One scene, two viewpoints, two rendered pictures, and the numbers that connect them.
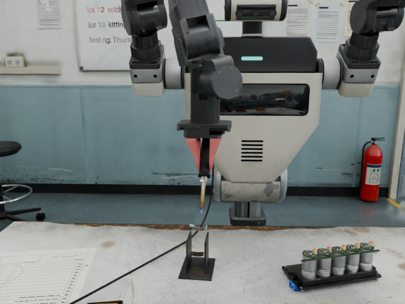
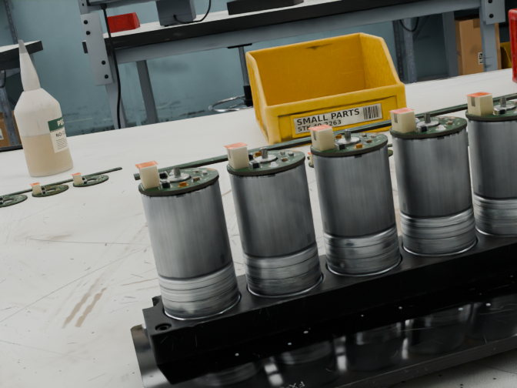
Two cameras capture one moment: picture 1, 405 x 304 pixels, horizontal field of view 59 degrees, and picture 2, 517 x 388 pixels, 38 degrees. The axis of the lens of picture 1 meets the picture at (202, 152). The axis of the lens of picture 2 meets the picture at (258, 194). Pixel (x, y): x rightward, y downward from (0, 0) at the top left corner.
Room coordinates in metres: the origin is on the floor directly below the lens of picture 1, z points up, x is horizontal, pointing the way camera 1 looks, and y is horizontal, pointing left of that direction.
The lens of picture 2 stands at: (0.81, -0.26, 0.87)
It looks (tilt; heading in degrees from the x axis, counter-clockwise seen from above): 16 degrees down; 182
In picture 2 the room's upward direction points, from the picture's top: 9 degrees counter-clockwise
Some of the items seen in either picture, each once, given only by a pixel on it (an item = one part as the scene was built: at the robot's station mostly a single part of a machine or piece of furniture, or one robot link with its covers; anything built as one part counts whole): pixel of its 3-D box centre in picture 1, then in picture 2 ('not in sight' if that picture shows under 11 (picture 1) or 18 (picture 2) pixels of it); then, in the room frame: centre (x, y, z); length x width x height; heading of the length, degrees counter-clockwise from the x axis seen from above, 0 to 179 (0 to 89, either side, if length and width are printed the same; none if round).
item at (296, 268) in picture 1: (330, 273); (391, 322); (0.59, -0.23, 0.76); 0.16 x 0.07 x 0.01; 104
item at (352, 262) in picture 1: (351, 260); (277, 233); (0.58, -0.26, 0.79); 0.02 x 0.02 x 0.05
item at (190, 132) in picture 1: (204, 148); not in sight; (0.70, 0.00, 0.96); 0.07 x 0.07 x 0.09; 83
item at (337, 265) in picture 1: (337, 262); (358, 214); (0.57, -0.24, 0.79); 0.02 x 0.02 x 0.05
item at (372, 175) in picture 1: (372, 168); not in sight; (2.99, -1.47, 0.29); 0.16 x 0.15 x 0.55; 88
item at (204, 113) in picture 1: (205, 112); not in sight; (0.70, -0.01, 1.04); 0.10 x 0.07 x 0.07; 83
